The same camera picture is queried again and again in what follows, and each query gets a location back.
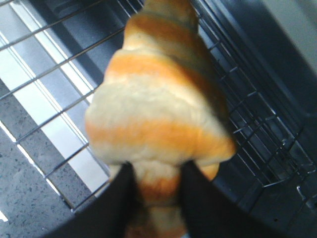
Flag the wire oven rack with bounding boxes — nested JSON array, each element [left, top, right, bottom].
[[0, 0, 317, 210]]

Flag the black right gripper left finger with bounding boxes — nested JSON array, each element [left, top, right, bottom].
[[44, 162, 138, 238]]

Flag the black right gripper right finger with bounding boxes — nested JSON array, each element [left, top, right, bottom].
[[179, 161, 275, 238]]

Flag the croissant bread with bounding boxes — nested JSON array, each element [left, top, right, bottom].
[[85, 0, 237, 238]]

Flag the cream Toshiba toaster oven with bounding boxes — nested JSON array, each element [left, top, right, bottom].
[[0, 0, 317, 238]]

